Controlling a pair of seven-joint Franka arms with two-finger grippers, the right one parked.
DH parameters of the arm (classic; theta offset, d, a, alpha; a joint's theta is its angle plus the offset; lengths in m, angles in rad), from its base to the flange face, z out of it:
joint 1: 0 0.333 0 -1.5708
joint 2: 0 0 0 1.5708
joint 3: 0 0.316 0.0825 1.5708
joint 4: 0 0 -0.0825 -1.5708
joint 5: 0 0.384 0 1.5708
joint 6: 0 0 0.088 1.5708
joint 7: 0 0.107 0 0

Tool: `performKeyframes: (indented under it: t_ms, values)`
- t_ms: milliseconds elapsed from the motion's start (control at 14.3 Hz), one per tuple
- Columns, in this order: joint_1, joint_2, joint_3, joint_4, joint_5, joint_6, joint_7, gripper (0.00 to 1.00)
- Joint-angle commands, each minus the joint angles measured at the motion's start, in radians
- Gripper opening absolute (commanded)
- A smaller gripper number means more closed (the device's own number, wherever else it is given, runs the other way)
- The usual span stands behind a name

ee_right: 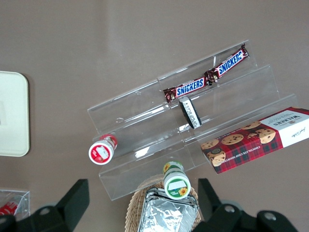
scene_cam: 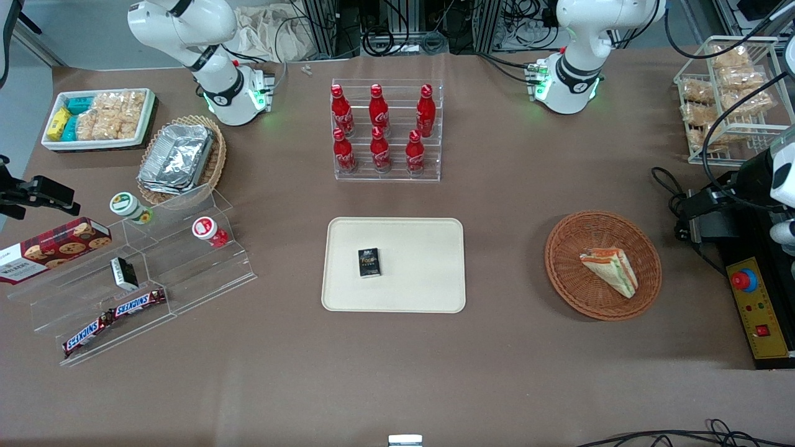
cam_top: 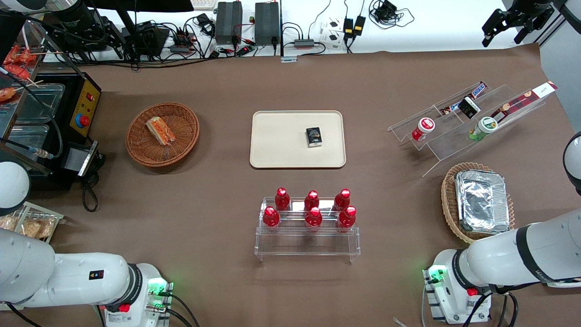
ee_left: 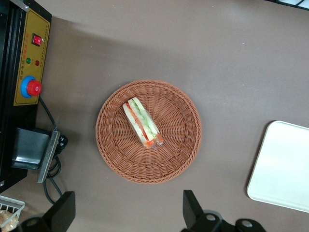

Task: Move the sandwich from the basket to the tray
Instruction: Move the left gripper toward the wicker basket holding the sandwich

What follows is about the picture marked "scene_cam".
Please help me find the beige serving tray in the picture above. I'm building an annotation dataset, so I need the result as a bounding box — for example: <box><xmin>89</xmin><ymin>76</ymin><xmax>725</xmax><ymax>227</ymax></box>
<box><xmin>321</xmin><ymin>217</ymin><xmax>466</xmax><ymax>314</ymax></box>

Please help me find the small black white box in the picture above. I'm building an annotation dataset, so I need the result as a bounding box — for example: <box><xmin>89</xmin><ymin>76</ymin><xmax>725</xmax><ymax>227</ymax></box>
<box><xmin>110</xmin><ymin>256</ymin><xmax>140</xmax><ymax>292</ymax></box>

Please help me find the round brown wicker basket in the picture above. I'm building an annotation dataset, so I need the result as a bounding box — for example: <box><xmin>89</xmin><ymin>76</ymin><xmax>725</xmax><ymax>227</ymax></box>
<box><xmin>545</xmin><ymin>211</ymin><xmax>663</xmax><ymax>322</ymax></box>

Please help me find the red lid snack cup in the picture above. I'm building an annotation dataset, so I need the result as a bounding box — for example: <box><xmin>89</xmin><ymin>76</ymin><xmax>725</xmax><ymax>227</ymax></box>
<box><xmin>191</xmin><ymin>216</ymin><xmax>229</xmax><ymax>248</ymax></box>

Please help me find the aluminium foil tray stack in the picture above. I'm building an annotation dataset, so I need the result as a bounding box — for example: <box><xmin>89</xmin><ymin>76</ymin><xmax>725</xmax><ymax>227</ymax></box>
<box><xmin>137</xmin><ymin>124</ymin><xmax>216</xmax><ymax>196</ymax></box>

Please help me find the oval wicker basket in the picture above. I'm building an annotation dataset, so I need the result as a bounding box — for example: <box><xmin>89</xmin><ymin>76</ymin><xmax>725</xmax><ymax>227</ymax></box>
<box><xmin>137</xmin><ymin>115</ymin><xmax>227</xmax><ymax>206</ymax></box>

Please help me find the black coiled table cable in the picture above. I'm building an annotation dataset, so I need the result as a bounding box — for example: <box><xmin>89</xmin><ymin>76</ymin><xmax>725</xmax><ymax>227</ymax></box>
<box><xmin>650</xmin><ymin>166</ymin><xmax>691</xmax><ymax>215</ymax></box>

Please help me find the clear rice cracker bag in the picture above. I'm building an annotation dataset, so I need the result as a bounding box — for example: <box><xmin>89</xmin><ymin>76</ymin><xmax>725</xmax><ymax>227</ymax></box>
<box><xmin>75</xmin><ymin>111</ymin><xmax>139</xmax><ymax>142</ymax></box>
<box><xmin>92</xmin><ymin>91</ymin><xmax>146</xmax><ymax>120</ymax></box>

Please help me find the black countertop appliance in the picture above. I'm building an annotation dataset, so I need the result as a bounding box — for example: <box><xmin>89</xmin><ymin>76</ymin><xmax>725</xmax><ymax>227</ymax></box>
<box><xmin>708</xmin><ymin>149</ymin><xmax>795</xmax><ymax>255</ymax></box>

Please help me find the clear acrylic bottle rack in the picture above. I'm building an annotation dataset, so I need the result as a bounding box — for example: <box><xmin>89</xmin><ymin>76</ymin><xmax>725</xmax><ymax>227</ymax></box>
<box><xmin>331</xmin><ymin>78</ymin><xmax>444</xmax><ymax>183</ymax></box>

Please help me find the red cola bottle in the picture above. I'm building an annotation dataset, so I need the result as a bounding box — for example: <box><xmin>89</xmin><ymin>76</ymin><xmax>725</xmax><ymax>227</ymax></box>
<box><xmin>405</xmin><ymin>129</ymin><xmax>426</xmax><ymax>176</ymax></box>
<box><xmin>330</xmin><ymin>84</ymin><xmax>355</xmax><ymax>138</ymax></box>
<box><xmin>370</xmin><ymin>126</ymin><xmax>393</xmax><ymax>174</ymax></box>
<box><xmin>416</xmin><ymin>84</ymin><xmax>437</xmax><ymax>138</ymax></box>
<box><xmin>332</xmin><ymin>127</ymin><xmax>358</xmax><ymax>174</ymax></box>
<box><xmin>369</xmin><ymin>84</ymin><xmax>391</xmax><ymax>138</ymax></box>

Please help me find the triangle sandwich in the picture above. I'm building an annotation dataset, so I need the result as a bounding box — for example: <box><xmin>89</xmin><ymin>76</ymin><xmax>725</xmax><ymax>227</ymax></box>
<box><xmin>579</xmin><ymin>247</ymin><xmax>639</xmax><ymax>299</ymax></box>

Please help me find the black base cable bundle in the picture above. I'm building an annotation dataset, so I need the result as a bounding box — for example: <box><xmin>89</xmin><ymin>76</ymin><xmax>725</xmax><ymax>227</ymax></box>
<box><xmin>475</xmin><ymin>51</ymin><xmax>542</xmax><ymax>86</ymax></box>

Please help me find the black box yellow control panel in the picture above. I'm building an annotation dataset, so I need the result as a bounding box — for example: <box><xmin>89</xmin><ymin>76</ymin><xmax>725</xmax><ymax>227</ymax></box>
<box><xmin>714</xmin><ymin>245</ymin><xmax>795</xmax><ymax>371</ymax></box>

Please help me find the red tartan cookie box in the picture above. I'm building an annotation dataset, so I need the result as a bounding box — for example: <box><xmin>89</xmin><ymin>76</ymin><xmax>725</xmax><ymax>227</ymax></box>
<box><xmin>0</xmin><ymin>217</ymin><xmax>113</xmax><ymax>285</ymax></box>

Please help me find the white rectangular snack bin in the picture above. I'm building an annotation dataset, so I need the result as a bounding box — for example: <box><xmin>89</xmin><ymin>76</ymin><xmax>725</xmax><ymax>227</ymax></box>
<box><xmin>41</xmin><ymin>88</ymin><xmax>157</xmax><ymax>152</ymax></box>

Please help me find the white wire shelf rack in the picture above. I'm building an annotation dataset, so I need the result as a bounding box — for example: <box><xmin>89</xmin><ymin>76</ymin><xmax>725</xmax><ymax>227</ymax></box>
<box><xmin>673</xmin><ymin>35</ymin><xmax>795</xmax><ymax>166</ymax></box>

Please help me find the black bracket box grey plate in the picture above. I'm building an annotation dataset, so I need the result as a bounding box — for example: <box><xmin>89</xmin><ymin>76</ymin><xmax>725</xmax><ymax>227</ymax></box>
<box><xmin>675</xmin><ymin>186</ymin><xmax>740</xmax><ymax>244</ymax></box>

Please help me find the small black card box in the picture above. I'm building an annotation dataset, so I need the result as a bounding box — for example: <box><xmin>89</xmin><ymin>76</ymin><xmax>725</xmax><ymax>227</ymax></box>
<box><xmin>357</xmin><ymin>248</ymin><xmax>382</xmax><ymax>279</ymax></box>

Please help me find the black floor cable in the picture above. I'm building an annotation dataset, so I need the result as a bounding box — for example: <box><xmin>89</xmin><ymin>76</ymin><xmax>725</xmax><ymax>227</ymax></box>
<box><xmin>575</xmin><ymin>418</ymin><xmax>795</xmax><ymax>447</ymax></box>

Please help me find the clear acrylic stepped display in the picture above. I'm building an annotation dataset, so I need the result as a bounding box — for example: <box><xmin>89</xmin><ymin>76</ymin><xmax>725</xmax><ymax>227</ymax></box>
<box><xmin>6</xmin><ymin>183</ymin><xmax>258</xmax><ymax>368</ymax></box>

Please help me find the green lid snack cup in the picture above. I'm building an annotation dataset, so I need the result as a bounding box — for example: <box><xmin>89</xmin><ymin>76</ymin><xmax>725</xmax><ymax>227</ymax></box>
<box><xmin>110</xmin><ymin>192</ymin><xmax>154</xmax><ymax>225</ymax></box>

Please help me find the beige crumpled cloth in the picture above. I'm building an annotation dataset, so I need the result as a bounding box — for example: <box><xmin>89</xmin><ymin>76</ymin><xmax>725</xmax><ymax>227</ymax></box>
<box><xmin>235</xmin><ymin>5</ymin><xmax>312</xmax><ymax>64</ymax></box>

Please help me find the black clamp device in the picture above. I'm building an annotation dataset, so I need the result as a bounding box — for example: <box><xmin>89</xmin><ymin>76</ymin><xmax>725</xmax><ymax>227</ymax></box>
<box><xmin>0</xmin><ymin>155</ymin><xmax>82</xmax><ymax>221</ymax></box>

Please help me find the yellow snack packet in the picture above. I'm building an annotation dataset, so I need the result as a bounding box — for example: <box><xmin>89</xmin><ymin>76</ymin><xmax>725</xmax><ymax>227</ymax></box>
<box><xmin>47</xmin><ymin>107</ymin><xmax>73</xmax><ymax>141</ymax></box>

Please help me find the snickers chocolate bar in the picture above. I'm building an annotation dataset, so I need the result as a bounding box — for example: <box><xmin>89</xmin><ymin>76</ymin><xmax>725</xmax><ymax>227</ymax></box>
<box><xmin>61</xmin><ymin>312</ymin><xmax>116</xmax><ymax>359</ymax></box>
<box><xmin>110</xmin><ymin>287</ymin><xmax>168</xmax><ymax>320</ymax></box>

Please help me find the bagged fried snack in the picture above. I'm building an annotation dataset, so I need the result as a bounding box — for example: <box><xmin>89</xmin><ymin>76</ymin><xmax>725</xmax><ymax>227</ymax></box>
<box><xmin>717</xmin><ymin>66</ymin><xmax>766</xmax><ymax>91</ymax></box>
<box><xmin>720</xmin><ymin>89</ymin><xmax>775</xmax><ymax>117</ymax></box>
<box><xmin>681</xmin><ymin>79</ymin><xmax>716</xmax><ymax>104</ymax></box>
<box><xmin>686</xmin><ymin>123</ymin><xmax>729</xmax><ymax>153</ymax></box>
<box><xmin>681</xmin><ymin>102</ymin><xmax>716</xmax><ymax>125</ymax></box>
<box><xmin>711</xmin><ymin>44</ymin><xmax>750</xmax><ymax>69</ymax></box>

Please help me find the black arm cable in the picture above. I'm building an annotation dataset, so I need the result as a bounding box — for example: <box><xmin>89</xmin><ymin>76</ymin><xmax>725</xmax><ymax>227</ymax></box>
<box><xmin>702</xmin><ymin>70</ymin><xmax>795</xmax><ymax>210</ymax></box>

